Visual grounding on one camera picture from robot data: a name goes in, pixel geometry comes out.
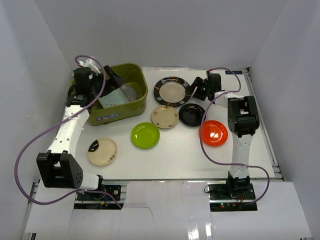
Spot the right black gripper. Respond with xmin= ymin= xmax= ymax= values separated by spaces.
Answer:
xmin=185 ymin=77 xmax=211 ymax=102

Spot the light blue rectangular dish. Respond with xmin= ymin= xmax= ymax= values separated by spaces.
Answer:
xmin=98 ymin=88 xmax=128 ymax=108

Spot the dark-rimmed beige plate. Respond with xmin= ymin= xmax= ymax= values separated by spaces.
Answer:
xmin=153 ymin=76 xmax=191 ymax=108

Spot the grey deer pattern plate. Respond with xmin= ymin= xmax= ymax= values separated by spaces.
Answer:
xmin=120 ymin=84 xmax=137 ymax=102

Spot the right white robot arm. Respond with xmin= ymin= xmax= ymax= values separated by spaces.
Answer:
xmin=186 ymin=70 xmax=260 ymax=200

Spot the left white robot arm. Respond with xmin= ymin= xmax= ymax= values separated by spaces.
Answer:
xmin=36 ymin=65 xmax=123 ymax=200

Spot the olive green plastic bin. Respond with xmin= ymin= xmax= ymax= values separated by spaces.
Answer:
xmin=87 ymin=63 xmax=148 ymax=126

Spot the black glossy plate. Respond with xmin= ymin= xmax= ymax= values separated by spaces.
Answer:
xmin=178 ymin=103 xmax=205 ymax=127

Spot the small beige patterned plate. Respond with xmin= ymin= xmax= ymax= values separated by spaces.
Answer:
xmin=151 ymin=105 xmax=179 ymax=129

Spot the orange glossy plate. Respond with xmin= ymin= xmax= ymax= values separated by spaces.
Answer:
xmin=198 ymin=120 xmax=229 ymax=147

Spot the lime green plate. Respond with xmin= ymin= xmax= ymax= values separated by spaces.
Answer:
xmin=130 ymin=122 xmax=160 ymax=149

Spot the cream plate with black mark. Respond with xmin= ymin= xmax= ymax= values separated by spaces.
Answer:
xmin=87 ymin=138 xmax=118 ymax=166

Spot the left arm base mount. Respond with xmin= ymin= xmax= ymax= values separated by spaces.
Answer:
xmin=73 ymin=184 xmax=124 ymax=210

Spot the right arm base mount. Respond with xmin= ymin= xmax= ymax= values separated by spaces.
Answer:
xmin=203 ymin=184 xmax=258 ymax=213

